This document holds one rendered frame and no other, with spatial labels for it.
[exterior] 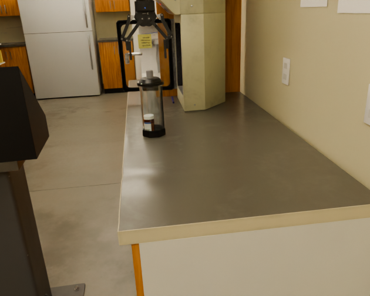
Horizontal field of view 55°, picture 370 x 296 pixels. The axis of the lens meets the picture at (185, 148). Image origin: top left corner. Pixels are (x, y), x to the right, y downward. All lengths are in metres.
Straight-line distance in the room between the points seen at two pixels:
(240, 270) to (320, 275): 0.23
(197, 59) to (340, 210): 1.09
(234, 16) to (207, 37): 0.43
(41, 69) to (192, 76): 5.29
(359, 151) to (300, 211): 0.34
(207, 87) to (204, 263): 1.10
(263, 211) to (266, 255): 0.12
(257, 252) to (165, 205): 0.27
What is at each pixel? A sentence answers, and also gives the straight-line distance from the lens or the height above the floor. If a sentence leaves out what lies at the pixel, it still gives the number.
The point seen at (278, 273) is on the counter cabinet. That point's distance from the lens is 1.07.
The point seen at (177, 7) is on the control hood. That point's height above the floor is 1.44.
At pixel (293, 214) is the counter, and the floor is 0.93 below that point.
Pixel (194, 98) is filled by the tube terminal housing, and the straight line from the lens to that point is 1.86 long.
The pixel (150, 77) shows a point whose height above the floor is 1.18.
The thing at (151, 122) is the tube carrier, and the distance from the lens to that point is 1.48.
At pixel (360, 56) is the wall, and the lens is 1.20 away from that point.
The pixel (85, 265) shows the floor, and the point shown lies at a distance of 2.38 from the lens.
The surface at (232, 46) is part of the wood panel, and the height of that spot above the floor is 1.22.
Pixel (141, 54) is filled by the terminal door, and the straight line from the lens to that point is 2.13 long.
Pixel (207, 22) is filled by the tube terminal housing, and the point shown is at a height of 1.37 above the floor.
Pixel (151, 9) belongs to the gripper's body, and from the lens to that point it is 1.43.
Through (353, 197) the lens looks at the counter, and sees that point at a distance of 1.08.
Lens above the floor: 1.43
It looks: 21 degrees down
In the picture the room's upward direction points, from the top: 2 degrees counter-clockwise
